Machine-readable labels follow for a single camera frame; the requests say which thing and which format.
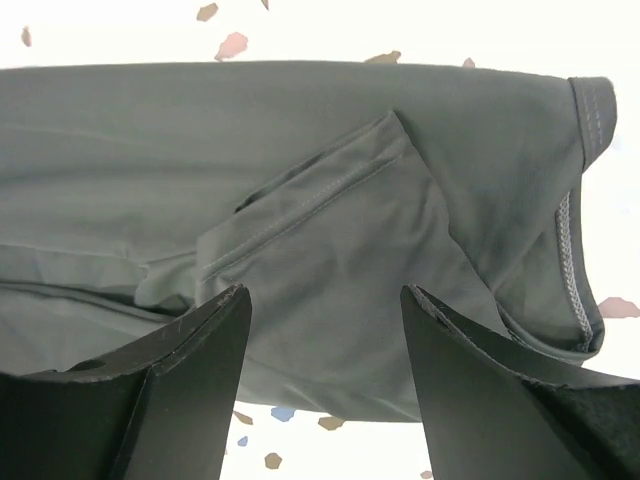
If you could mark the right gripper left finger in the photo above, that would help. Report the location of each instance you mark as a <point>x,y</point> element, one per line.
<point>157,408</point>

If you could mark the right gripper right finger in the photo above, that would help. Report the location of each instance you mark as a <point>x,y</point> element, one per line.
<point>492,408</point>

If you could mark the dark grey t-shirt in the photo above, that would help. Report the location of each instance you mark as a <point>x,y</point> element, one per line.
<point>133,194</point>

